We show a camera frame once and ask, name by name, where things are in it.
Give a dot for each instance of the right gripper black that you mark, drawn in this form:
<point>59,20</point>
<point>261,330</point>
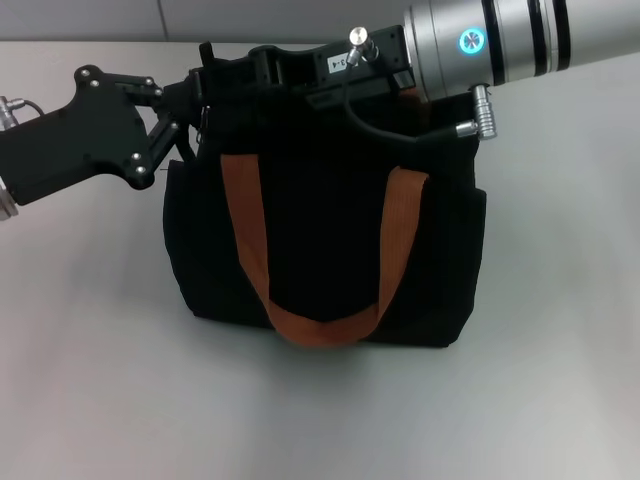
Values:
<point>380,75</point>

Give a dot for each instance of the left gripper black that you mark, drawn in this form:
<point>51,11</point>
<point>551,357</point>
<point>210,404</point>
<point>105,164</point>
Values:
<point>75,140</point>

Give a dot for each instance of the silver zipper pull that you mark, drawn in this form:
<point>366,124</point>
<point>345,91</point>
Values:
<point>203,125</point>

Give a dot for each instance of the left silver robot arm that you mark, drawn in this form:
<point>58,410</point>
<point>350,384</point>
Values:
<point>6,205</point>

